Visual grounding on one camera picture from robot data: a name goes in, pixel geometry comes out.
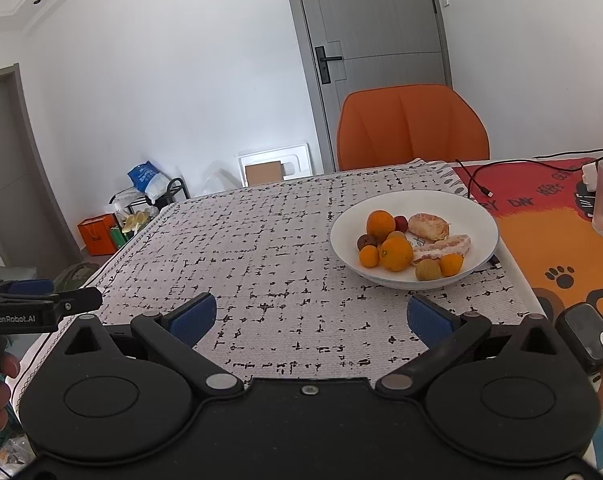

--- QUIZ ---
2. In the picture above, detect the black patterned white tablecloth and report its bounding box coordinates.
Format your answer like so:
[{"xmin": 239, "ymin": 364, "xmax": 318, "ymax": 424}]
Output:
[{"xmin": 6, "ymin": 159, "xmax": 548, "ymax": 411}]

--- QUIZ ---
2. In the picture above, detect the orange chair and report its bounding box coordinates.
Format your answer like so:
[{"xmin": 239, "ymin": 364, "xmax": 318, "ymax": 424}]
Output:
[{"xmin": 335, "ymin": 84, "xmax": 491, "ymax": 172}]

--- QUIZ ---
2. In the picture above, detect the olive green bag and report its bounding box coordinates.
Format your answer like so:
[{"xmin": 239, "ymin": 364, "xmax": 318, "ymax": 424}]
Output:
[{"xmin": 56, "ymin": 262, "xmax": 101, "ymax": 287}]

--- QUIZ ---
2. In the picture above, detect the blue and white bag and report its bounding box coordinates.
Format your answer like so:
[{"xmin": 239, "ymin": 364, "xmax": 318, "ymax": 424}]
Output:
[{"xmin": 127, "ymin": 160, "xmax": 168, "ymax": 201}]

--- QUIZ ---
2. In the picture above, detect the red orange cartoon mat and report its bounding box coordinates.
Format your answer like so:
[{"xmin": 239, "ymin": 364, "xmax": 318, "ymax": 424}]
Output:
[{"xmin": 454, "ymin": 156, "xmax": 603, "ymax": 467}]

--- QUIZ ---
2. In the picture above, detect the black device with sticker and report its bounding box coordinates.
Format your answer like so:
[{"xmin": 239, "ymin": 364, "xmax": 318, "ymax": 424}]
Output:
[{"xmin": 554, "ymin": 304, "xmax": 603, "ymax": 375}]

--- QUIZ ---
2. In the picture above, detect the white bowl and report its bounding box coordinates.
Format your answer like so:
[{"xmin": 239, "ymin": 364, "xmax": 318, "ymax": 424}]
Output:
[{"xmin": 329, "ymin": 189, "xmax": 500, "ymax": 291}]

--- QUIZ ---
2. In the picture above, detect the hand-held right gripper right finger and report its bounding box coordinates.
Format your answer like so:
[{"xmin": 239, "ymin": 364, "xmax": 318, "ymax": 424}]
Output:
[{"xmin": 375, "ymin": 294, "xmax": 565, "ymax": 399}]

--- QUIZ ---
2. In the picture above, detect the long black cable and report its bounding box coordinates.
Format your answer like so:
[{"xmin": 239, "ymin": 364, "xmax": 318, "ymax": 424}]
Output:
[{"xmin": 454, "ymin": 146, "xmax": 603, "ymax": 201}]

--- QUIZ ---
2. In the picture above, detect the white plastic bag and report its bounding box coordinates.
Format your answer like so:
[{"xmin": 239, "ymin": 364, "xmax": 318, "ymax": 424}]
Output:
[{"xmin": 106, "ymin": 187, "xmax": 147, "ymax": 216}]

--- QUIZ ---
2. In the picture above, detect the brown cardboard piece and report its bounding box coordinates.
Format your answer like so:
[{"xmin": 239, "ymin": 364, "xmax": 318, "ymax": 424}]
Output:
[{"xmin": 245, "ymin": 161, "xmax": 282, "ymax": 187}]

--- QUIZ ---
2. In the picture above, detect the white charger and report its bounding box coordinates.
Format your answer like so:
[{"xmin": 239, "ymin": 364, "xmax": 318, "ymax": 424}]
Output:
[{"xmin": 580, "ymin": 160, "xmax": 602, "ymax": 192}]

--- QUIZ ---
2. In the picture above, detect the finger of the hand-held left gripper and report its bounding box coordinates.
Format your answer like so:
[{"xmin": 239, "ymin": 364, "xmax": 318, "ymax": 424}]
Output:
[
  {"xmin": 56, "ymin": 286, "xmax": 104, "ymax": 317},
  {"xmin": 0, "ymin": 279, "xmax": 56, "ymax": 297}
]

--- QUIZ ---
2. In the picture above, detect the peeled whole orange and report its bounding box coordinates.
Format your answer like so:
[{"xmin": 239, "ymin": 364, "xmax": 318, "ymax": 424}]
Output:
[{"xmin": 407, "ymin": 212, "xmax": 451, "ymax": 242}]

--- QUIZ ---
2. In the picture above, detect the grey door with black handle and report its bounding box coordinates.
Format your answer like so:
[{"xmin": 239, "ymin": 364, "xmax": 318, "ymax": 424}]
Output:
[{"xmin": 280, "ymin": 0, "xmax": 455, "ymax": 173}]

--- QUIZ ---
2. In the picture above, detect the black shoe rack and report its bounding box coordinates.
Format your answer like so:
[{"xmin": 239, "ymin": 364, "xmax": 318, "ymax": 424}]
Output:
[{"xmin": 109, "ymin": 177, "xmax": 191, "ymax": 211}]

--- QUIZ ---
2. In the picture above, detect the medium orange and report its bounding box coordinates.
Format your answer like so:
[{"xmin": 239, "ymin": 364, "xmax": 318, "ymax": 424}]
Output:
[{"xmin": 366, "ymin": 209, "xmax": 397, "ymax": 242}]

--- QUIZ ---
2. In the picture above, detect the large orange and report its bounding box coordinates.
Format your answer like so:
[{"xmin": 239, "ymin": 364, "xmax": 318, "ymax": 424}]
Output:
[{"xmin": 378, "ymin": 236, "xmax": 414, "ymax": 273}]

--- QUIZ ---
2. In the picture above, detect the yellow-green round fruit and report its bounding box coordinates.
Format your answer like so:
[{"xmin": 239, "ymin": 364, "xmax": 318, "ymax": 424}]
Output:
[{"xmin": 415, "ymin": 259, "xmax": 443, "ymax": 282}]

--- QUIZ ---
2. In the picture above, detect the peeled orange segment piece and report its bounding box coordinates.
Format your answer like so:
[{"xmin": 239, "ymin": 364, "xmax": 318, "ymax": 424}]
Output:
[{"xmin": 412, "ymin": 233, "xmax": 473, "ymax": 266}]

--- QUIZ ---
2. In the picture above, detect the orange box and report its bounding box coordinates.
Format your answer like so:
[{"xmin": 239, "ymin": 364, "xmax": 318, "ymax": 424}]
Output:
[{"xmin": 78, "ymin": 214, "xmax": 118, "ymax": 257}]

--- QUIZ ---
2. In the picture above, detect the clear plastic bag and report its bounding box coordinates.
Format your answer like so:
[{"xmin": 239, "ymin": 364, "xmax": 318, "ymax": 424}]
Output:
[{"xmin": 198, "ymin": 159, "xmax": 243, "ymax": 198}]

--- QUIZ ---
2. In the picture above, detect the plain grey door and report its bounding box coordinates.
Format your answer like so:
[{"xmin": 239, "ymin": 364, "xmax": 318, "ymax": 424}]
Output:
[{"xmin": 0, "ymin": 63, "xmax": 81, "ymax": 267}]

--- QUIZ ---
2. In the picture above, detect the black door handle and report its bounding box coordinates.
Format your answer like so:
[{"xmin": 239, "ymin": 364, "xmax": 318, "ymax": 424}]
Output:
[{"xmin": 314, "ymin": 46, "xmax": 343, "ymax": 86}]

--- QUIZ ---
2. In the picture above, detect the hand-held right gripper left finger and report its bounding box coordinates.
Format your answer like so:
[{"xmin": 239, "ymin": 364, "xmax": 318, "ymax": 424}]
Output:
[{"xmin": 62, "ymin": 291, "xmax": 243, "ymax": 397}]

